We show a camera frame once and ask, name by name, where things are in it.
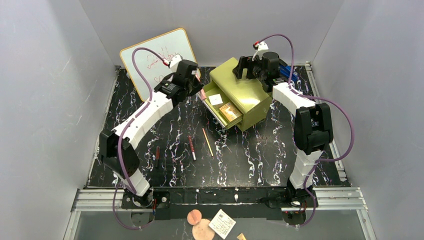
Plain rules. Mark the small pink round pad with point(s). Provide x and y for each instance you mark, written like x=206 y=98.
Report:
x=194 y=217

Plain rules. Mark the aluminium frame rail front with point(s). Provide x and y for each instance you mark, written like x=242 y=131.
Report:
x=328 y=198

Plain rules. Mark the white printed paper card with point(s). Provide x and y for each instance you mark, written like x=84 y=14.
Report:
x=222 y=224

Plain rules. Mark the pink makeup box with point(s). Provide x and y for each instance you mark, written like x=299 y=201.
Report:
x=201 y=93

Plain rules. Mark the small white box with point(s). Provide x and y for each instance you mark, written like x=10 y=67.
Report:
x=216 y=100

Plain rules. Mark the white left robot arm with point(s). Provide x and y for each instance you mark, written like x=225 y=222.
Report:
x=117 y=147

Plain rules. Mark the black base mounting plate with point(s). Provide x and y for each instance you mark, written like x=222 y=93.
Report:
x=271 y=203

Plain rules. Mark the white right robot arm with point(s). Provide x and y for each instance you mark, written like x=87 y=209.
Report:
x=305 y=164

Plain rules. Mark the whiteboard with orange frame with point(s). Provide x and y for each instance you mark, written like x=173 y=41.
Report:
x=166 y=45

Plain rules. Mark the small tan wood piece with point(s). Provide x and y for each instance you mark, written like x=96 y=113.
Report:
x=241 y=237

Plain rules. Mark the green metal drawer box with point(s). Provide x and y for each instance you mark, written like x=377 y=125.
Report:
x=245 y=94

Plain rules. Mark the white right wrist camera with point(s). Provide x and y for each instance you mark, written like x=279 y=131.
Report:
x=260 y=49

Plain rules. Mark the orange makeup box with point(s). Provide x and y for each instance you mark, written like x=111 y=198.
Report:
x=230 y=112

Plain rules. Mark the large pink round pad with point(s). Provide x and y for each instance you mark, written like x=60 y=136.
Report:
x=202 y=231

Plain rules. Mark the dark red makeup pencil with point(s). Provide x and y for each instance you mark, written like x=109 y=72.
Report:
x=192 y=148

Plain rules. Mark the aluminium right side rail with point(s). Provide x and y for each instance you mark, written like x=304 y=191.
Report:
x=321 y=135

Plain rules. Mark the blue object behind box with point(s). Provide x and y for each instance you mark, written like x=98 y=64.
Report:
x=285 y=71

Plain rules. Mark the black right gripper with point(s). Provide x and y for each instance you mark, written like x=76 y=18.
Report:
x=244 y=67

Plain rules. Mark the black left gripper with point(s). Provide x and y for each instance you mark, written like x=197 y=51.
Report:
x=194 y=84

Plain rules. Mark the thin tan makeup pencil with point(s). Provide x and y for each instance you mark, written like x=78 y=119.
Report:
x=207 y=142

